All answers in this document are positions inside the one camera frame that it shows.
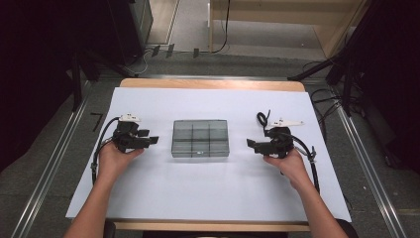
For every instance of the metal floor rail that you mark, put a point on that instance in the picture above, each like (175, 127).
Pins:
(46, 175)
(369, 172)

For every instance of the black tape strip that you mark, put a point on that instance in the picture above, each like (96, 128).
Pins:
(156, 50)
(170, 50)
(196, 53)

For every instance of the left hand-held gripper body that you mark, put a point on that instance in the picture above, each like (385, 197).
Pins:
(127, 139)

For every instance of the black metal stand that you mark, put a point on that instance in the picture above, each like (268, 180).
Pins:
(76, 82)
(317, 66)

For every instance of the person's left hand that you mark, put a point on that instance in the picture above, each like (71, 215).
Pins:
(114, 162)

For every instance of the dark curtain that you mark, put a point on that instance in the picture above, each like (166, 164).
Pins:
(396, 82)
(29, 72)

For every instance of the wooden table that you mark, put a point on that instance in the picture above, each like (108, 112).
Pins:
(211, 84)

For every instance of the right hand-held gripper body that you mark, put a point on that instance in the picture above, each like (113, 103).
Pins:
(279, 142)

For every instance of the clear plastic compartment box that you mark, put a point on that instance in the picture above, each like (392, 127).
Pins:
(199, 139)

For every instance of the black cabinet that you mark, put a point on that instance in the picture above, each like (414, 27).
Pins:
(132, 26)

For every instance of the light wooden cabinet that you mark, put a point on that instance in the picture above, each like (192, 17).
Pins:
(330, 29)

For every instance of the person's right hand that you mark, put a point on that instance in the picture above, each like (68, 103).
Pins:
(292, 168)

